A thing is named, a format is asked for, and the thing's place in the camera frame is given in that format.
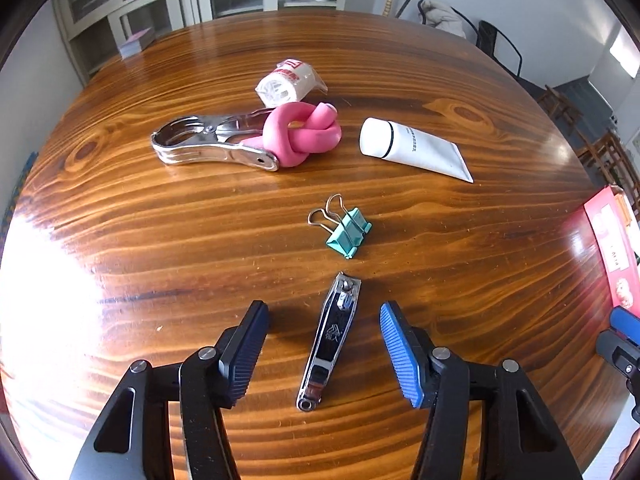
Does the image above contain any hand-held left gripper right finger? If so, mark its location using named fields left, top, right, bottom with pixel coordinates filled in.
left=379, top=301, right=583, bottom=480

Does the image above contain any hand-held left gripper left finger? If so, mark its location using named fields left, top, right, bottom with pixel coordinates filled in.
left=67, top=300, right=271, bottom=480

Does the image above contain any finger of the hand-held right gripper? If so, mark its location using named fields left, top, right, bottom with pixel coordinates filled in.
left=595, top=306, right=640, bottom=388

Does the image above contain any silver nail clipper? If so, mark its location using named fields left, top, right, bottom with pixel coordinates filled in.
left=296, top=272, right=362, bottom=412

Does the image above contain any red cardboard box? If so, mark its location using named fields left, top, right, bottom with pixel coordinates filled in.
left=582, top=185, right=640, bottom=318

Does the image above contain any person's right forearm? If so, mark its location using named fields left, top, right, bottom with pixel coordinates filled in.
left=611, top=427, right=640, bottom=480

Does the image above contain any teal binder clip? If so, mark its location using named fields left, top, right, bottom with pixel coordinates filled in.
left=307, top=193, right=373, bottom=261

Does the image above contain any wooden chair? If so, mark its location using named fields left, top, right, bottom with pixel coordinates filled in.
left=540, top=85, right=583, bottom=136
left=575, top=127, right=640, bottom=221

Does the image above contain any large metal clamp clip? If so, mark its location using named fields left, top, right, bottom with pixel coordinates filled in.
left=151, top=108, right=280, bottom=173

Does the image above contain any white cream tube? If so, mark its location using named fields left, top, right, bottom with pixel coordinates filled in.
left=358, top=117, right=475, bottom=184

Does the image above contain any pink knotted foam toy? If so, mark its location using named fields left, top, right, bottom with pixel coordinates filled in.
left=260, top=100, right=343, bottom=167

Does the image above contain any white gauze bandage roll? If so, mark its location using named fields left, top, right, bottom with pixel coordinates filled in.
left=255, top=58, right=330, bottom=108

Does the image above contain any black metal chair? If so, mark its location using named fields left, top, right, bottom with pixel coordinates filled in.
left=477, top=20, right=523, bottom=78

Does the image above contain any pink card box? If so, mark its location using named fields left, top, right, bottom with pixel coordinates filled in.
left=118, top=27, right=157, bottom=58

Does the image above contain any beige jacket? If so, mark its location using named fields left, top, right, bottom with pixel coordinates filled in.
left=417, top=0, right=468, bottom=38

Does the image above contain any grey glass-door cabinet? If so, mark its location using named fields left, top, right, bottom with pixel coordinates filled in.
left=52, top=0, right=383, bottom=83

